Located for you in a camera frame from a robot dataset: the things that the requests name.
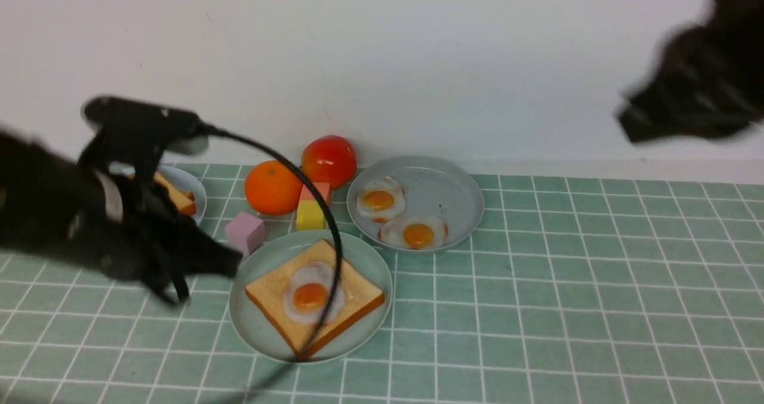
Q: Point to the yellow foam cube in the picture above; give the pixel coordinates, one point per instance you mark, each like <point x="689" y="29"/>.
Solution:
<point x="309" y="216"/>

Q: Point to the green centre plate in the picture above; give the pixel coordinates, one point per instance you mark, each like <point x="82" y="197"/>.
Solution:
<point x="262" y="326"/>

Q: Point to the grey egg plate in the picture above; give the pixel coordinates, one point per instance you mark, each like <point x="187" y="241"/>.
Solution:
<point x="433" y="187"/>

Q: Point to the red tomato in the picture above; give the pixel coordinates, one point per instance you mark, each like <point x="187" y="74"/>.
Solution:
<point x="330" y="159"/>

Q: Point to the fried egg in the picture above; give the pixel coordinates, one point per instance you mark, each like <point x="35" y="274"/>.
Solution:
<point x="306" y="292"/>
<point x="414" y="232"/>
<point x="380" y="200"/>

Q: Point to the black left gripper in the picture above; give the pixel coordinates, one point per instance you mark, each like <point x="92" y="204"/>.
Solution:
<point x="129" y="231"/>

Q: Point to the orange fruit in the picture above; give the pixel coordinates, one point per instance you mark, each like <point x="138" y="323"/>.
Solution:
<point x="272" y="189"/>

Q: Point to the pink foam cube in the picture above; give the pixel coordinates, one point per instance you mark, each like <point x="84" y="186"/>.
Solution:
<point x="246" y="233"/>

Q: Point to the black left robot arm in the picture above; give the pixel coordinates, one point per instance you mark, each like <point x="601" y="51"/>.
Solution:
<point x="33" y="201"/>

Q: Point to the light blue bread plate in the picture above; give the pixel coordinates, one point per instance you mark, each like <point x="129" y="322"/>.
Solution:
<point x="191" y="186"/>

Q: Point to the toast slice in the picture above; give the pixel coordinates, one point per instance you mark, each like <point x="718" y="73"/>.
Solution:
<point x="184" y="201"/>
<point x="358" y="296"/>

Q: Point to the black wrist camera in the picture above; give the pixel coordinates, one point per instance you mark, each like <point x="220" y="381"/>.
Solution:
<point x="138" y="133"/>

